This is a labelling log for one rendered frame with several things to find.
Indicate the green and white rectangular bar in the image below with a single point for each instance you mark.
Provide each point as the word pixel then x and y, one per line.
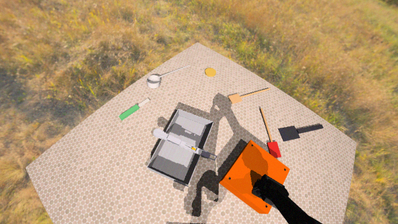
pixel 132 110

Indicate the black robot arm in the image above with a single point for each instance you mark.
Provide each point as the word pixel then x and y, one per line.
pixel 275 194

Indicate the red spatula with wooden handle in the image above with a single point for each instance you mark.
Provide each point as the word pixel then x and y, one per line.
pixel 273 146

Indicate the yellow flat round disc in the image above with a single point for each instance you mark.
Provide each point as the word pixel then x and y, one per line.
pixel 210 72

